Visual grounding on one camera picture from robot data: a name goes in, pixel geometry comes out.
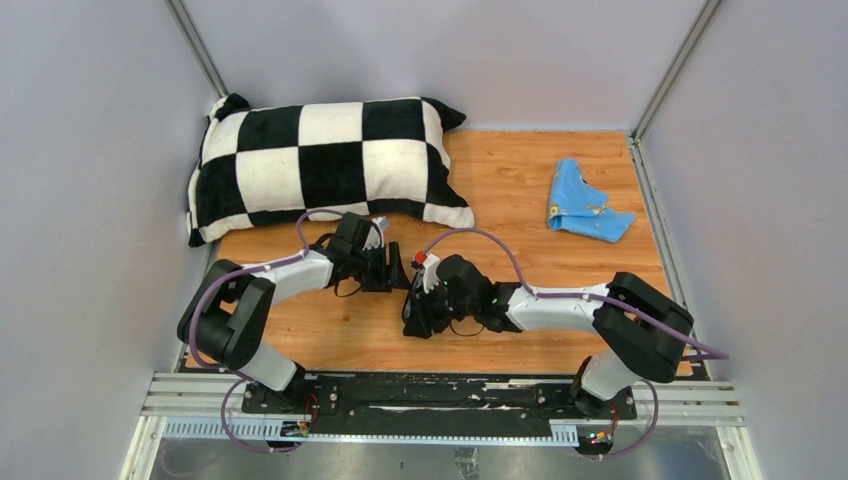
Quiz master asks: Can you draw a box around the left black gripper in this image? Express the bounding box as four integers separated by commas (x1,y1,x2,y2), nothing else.
350,242,410,293

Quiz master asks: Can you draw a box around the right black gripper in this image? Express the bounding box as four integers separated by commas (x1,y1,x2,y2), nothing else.
404,278,478,339

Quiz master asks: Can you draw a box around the black sunglasses case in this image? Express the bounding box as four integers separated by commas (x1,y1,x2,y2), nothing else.
401,275,434,339

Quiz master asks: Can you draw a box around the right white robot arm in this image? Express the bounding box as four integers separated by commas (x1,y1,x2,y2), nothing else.
401,254,694,418

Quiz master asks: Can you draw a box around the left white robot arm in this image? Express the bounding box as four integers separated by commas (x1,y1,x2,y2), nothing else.
177,212,411,413

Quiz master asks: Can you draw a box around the blue crumpled cloth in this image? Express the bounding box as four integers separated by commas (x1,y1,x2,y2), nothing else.
547,159,636,243

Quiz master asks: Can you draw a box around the black white checkered pillow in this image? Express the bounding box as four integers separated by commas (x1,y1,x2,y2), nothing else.
186,94,476,247

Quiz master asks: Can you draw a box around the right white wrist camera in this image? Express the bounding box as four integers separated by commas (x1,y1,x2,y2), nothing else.
412,251,441,293

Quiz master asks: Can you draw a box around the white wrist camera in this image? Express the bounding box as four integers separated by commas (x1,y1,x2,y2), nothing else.
412,251,441,293
364,216,389,250

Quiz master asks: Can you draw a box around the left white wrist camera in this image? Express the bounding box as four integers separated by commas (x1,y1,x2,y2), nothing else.
364,216,389,250

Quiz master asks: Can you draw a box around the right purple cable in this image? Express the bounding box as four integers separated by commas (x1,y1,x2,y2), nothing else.
415,228,730,462

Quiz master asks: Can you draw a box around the purple cable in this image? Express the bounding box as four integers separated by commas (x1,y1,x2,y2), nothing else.
188,208,346,456
415,228,730,462

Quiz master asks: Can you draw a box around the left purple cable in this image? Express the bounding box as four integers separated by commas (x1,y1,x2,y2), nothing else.
188,208,346,456

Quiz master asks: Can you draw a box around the aluminium frame rail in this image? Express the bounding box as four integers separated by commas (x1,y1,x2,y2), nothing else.
142,373,745,447

